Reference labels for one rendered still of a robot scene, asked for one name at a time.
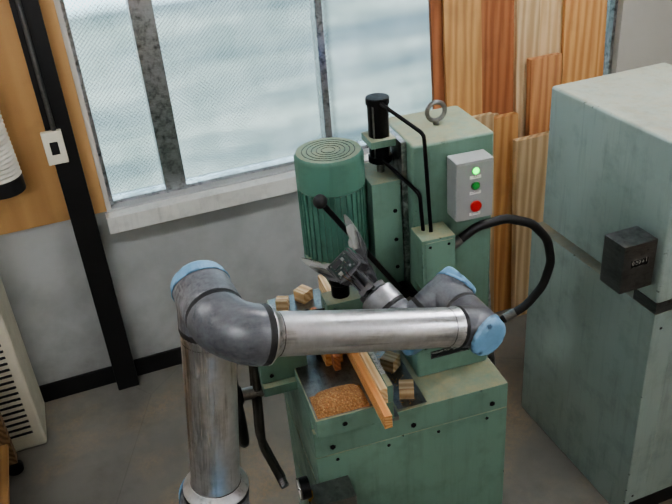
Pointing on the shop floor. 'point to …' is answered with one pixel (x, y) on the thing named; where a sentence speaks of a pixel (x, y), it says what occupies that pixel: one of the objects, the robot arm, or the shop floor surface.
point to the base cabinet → (415, 462)
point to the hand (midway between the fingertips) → (323, 236)
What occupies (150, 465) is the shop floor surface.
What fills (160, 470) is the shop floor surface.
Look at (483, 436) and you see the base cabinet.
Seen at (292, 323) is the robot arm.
